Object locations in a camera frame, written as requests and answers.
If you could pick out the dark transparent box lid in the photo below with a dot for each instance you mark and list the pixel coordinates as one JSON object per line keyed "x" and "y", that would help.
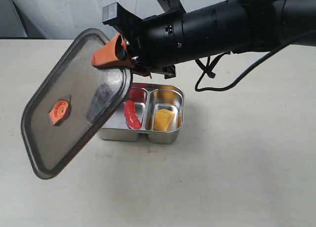
{"x": 71, "y": 105}

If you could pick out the red toy sausage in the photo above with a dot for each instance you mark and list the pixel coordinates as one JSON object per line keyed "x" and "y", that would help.
{"x": 134, "y": 108}

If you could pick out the yellow toy cheese wedge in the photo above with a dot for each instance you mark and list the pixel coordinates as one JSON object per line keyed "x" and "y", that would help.
{"x": 163, "y": 119}

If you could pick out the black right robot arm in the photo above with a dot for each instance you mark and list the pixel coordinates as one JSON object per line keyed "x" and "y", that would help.
{"x": 240, "y": 26}

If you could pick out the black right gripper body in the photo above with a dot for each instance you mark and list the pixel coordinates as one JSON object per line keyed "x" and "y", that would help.
{"x": 153, "y": 41}

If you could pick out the stainless steel lunch box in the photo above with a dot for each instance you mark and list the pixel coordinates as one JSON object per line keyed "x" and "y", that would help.
{"x": 157, "y": 97}

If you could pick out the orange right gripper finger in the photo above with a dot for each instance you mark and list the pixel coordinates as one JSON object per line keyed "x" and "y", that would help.
{"x": 139, "y": 70}
{"x": 112, "y": 54}

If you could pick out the white backdrop cloth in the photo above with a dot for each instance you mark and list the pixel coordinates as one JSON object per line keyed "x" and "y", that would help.
{"x": 65, "y": 19}

